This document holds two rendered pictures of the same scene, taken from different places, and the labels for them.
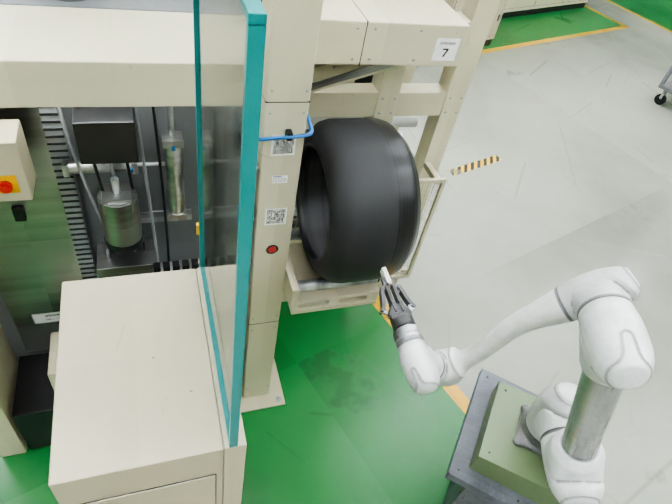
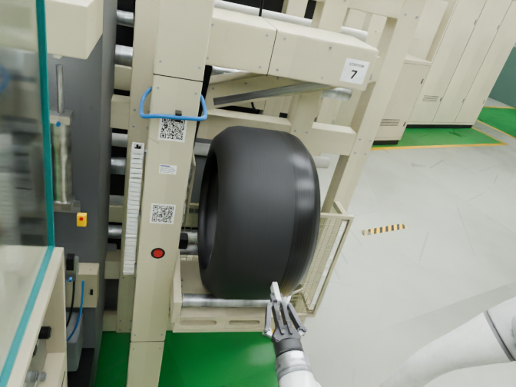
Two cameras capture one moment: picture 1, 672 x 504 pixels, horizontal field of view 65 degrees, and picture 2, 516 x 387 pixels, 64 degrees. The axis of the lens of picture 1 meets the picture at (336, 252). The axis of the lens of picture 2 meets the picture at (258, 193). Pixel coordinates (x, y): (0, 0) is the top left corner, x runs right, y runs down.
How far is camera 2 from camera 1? 59 cm
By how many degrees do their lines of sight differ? 16
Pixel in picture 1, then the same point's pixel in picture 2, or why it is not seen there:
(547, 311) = (476, 342)
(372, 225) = (262, 227)
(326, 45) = (234, 48)
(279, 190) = (167, 183)
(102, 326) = not seen: outside the picture
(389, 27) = (298, 39)
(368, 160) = (265, 158)
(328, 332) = (228, 367)
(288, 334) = (186, 364)
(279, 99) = (169, 73)
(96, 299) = not seen: outside the picture
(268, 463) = not seen: outside the picture
